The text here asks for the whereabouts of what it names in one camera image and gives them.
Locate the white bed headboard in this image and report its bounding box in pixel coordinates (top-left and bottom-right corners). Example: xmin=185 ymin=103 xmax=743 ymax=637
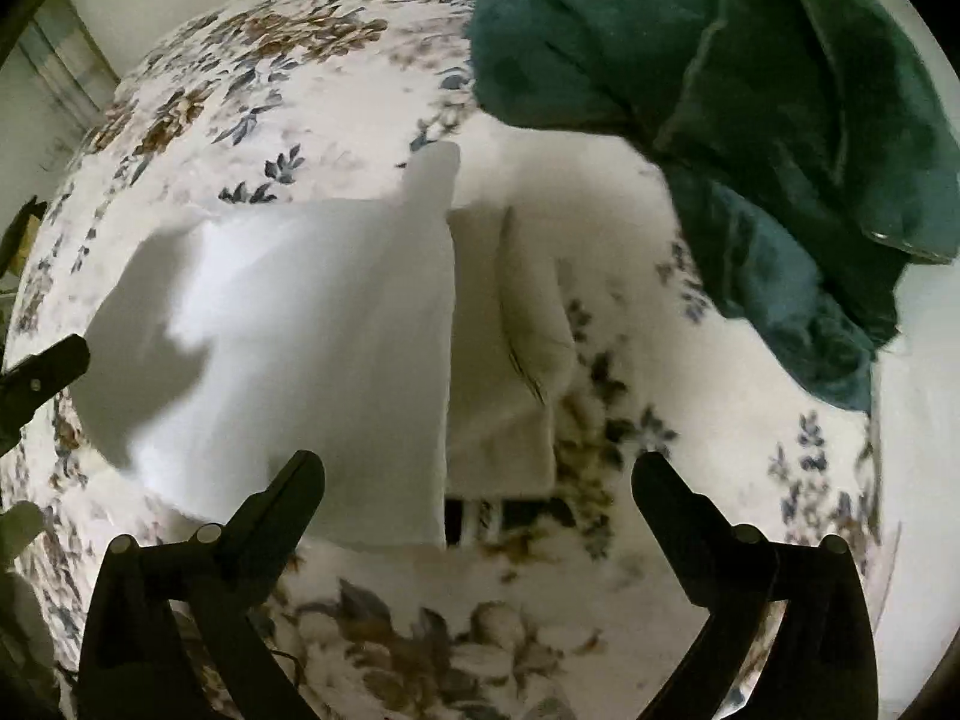
xmin=874 ymin=255 xmax=960 ymax=713

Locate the dark green plush blanket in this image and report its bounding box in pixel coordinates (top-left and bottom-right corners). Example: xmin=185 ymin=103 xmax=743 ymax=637
xmin=465 ymin=0 xmax=960 ymax=413

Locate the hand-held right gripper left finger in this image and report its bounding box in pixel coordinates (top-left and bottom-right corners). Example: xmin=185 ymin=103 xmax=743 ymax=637
xmin=79 ymin=450 xmax=327 ymax=720

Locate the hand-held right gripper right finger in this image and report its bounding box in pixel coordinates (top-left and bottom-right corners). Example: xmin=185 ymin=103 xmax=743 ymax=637
xmin=632 ymin=452 xmax=880 ymax=720

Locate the white t-shirt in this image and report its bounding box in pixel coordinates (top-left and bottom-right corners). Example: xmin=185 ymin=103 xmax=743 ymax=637
xmin=71 ymin=141 xmax=462 ymax=550

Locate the beige folded garment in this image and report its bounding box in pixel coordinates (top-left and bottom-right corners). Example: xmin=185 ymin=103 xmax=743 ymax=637
xmin=446 ymin=204 xmax=578 ymax=500

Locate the grey-green curtain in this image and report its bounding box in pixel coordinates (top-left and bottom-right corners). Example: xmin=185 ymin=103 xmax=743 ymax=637
xmin=11 ymin=0 xmax=121 ymax=132

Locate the floral bedspread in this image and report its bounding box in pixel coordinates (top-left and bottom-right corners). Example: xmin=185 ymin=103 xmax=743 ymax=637
xmin=0 ymin=0 xmax=901 ymax=720

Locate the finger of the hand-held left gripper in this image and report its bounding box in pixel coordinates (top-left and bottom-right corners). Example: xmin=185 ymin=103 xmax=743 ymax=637
xmin=0 ymin=334 xmax=91 ymax=458

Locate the black striped folded garment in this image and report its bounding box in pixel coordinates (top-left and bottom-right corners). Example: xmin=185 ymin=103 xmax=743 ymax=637
xmin=442 ymin=493 xmax=578 ymax=545

